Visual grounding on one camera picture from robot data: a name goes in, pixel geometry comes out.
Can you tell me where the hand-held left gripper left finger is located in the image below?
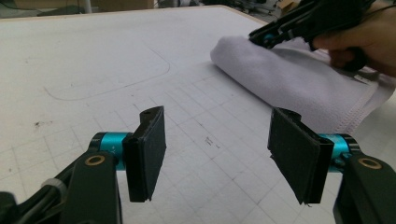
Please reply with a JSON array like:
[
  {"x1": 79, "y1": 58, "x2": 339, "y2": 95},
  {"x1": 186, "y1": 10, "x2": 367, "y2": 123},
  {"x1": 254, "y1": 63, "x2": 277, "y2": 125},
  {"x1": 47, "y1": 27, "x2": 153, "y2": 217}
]
[{"x1": 90, "y1": 105, "x2": 167, "y2": 203}]

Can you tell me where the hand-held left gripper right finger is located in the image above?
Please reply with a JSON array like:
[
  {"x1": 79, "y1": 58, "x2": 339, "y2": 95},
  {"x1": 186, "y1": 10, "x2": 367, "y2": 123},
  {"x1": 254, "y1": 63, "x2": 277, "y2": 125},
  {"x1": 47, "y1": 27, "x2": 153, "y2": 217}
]
[{"x1": 267, "y1": 106, "x2": 362, "y2": 206}]

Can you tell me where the lavender printed towel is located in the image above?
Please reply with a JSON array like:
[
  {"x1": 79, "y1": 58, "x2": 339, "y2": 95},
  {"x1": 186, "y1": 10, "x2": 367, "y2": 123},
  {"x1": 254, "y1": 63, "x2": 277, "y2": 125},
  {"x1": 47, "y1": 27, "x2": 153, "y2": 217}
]
[{"x1": 209, "y1": 35, "x2": 396, "y2": 135}]

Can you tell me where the large open cardboard box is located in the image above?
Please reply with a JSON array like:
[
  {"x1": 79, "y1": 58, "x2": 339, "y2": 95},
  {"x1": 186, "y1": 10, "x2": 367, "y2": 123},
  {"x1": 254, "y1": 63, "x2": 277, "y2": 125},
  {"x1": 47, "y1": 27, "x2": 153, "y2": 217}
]
[{"x1": 276, "y1": 0, "x2": 302, "y2": 10}]

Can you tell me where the white grid mat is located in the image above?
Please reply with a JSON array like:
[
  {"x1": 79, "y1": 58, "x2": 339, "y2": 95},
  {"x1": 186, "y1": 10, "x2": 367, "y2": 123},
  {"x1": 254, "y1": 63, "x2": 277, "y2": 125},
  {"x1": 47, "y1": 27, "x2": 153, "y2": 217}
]
[{"x1": 0, "y1": 6, "x2": 396, "y2": 224}]

